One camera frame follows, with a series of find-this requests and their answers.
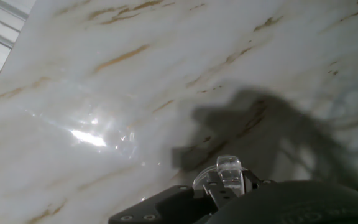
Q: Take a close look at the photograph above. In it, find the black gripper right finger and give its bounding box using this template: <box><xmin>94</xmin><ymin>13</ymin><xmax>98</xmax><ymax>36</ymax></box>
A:
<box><xmin>242</xmin><ymin>170</ymin><xmax>276</xmax><ymax>191</ymax></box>

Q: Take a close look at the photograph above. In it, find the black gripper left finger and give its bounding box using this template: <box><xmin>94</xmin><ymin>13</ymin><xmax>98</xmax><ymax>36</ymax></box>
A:
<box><xmin>108</xmin><ymin>170</ymin><xmax>239</xmax><ymax>224</ymax></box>

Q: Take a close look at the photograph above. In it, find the clear glass mug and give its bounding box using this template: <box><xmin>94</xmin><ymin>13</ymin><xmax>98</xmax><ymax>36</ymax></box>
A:
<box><xmin>193</xmin><ymin>154</ymin><xmax>247</xmax><ymax>198</ymax></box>

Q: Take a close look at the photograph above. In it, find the marble pattern board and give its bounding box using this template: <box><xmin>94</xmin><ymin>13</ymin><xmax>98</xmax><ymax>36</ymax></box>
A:
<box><xmin>0</xmin><ymin>0</ymin><xmax>358</xmax><ymax>224</ymax></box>

